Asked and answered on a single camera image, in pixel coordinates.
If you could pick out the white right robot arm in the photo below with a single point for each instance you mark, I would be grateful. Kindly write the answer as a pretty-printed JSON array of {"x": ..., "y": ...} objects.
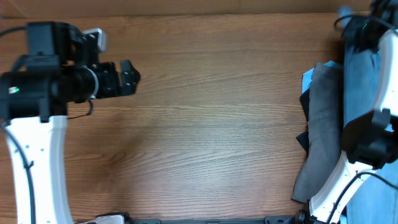
[{"x": 351, "y": 169}]

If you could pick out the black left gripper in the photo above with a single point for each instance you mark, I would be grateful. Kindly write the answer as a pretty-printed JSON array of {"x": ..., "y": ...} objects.
[{"x": 112, "y": 89}]

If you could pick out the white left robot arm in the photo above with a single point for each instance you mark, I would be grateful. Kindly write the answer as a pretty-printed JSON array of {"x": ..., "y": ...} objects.
[{"x": 61, "y": 66}]

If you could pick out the light blue shirt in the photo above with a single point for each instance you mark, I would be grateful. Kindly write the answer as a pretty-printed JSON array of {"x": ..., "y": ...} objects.
[{"x": 307, "y": 76}]

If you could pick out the grey trousers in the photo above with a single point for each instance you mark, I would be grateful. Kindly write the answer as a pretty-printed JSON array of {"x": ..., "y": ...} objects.
[{"x": 324, "y": 129}]

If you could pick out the light blue denim jeans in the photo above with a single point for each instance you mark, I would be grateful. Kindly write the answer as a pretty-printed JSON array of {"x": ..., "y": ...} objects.
[{"x": 374, "y": 202}]

